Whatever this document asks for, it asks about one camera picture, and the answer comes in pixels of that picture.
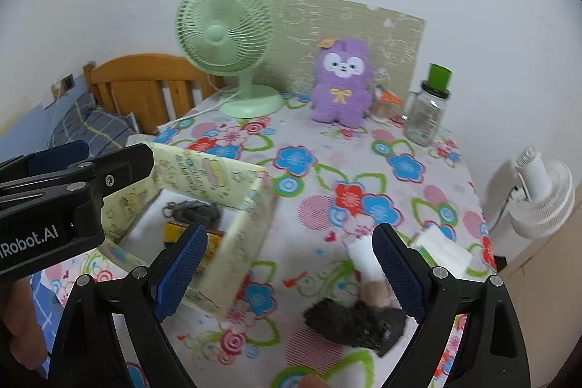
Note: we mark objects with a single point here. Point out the glass mug jar green lid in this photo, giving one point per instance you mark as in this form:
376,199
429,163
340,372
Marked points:
423,120

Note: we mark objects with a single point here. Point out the beige patterned wall panel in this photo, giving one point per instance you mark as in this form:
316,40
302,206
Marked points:
295,51

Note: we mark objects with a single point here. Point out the beige cabinet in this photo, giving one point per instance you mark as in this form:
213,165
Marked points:
554,279

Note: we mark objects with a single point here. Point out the white tissue packet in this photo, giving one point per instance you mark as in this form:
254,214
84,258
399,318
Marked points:
443,249

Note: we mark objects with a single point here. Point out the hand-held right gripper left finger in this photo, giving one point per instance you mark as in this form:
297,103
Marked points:
182,265

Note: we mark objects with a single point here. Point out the cotton swab container orange lid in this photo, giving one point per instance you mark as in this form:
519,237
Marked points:
382,110

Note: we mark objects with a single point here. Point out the black fluffy cloth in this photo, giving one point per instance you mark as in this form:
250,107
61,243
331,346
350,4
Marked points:
350,324

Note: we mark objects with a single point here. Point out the floral tablecloth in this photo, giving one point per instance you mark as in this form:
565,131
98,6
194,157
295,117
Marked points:
318,170

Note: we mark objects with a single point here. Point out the white clip fan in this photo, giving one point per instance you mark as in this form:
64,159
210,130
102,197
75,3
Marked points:
545,197

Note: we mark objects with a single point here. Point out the yellow happy birthday bag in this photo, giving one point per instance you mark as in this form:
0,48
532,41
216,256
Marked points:
236,251

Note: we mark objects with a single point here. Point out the blue plaid bedding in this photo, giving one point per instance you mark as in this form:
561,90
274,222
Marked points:
91,124

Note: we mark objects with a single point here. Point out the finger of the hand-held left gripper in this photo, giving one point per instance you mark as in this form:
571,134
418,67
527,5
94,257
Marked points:
122,170
59,156

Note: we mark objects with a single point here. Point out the purple plush toy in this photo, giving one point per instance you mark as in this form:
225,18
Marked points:
341,97

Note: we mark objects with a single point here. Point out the yellow packet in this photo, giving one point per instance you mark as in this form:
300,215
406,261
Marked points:
213,254

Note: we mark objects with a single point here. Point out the person's left hand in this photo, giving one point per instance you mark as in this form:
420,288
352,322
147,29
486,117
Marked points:
18,324

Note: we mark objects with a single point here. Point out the grey cloth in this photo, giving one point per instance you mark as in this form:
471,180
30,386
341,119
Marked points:
195,213

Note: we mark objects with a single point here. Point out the wall socket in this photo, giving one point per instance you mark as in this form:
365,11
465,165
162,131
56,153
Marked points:
68,82

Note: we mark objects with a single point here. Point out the green desk fan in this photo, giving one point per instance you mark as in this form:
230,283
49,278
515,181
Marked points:
218,33

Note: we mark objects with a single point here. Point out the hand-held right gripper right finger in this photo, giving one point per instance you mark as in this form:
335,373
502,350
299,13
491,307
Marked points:
400,274

